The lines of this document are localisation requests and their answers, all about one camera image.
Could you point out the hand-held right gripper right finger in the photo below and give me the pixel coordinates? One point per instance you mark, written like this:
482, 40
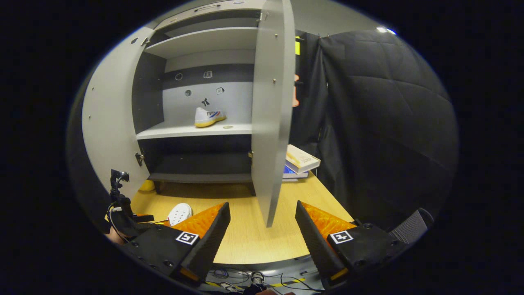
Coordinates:
313, 241

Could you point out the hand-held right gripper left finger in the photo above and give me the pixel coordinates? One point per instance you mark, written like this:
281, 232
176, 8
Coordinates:
213, 241

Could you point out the white striped canvas shoe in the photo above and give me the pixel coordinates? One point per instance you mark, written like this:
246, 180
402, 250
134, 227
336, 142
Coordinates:
208, 116
180, 214

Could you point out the grey shoe cabinet door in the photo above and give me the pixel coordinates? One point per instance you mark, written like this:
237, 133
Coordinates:
272, 123
110, 110

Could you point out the grey shoe cabinet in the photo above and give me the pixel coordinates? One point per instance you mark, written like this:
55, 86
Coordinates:
192, 131

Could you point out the grey cabinet drawer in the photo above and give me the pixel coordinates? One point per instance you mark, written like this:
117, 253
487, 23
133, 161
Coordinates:
213, 16

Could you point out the yellow plush toy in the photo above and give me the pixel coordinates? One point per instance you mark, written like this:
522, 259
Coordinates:
147, 185

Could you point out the blue book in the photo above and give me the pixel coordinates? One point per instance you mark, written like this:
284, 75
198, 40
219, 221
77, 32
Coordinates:
292, 174

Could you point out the cream book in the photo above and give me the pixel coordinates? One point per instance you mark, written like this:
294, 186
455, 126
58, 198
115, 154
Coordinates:
302, 159

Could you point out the black backdrop cloth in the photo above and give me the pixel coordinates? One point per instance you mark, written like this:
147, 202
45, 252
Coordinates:
389, 123

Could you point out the small ceiling light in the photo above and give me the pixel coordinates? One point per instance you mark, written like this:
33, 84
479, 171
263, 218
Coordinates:
386, 30

